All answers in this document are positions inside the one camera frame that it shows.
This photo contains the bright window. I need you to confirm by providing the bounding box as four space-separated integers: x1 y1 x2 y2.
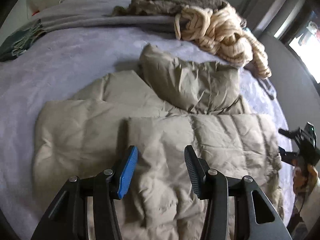
289 11 319 85

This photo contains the grey fleece blanket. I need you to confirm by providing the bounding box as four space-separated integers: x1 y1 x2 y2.
26 0 175 32

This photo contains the cream striped knit garment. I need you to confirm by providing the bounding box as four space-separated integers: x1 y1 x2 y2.
174 5 272 79

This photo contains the grey window curtain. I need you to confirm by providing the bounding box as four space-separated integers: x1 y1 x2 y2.
240 0 305 39

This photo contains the dark green fringed scarf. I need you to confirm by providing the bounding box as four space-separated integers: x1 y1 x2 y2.
1 20 47 62

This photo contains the beige puffer down jacket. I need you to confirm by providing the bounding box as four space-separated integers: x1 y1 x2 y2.
33 44 284 239

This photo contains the lavender bed cover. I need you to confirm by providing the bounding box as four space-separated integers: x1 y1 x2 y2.
1 28 294 239

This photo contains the brown furry garment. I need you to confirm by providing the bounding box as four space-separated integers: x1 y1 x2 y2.
111 0 230 16

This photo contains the person right hand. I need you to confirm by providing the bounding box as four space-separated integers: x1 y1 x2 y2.
292 160 318 194

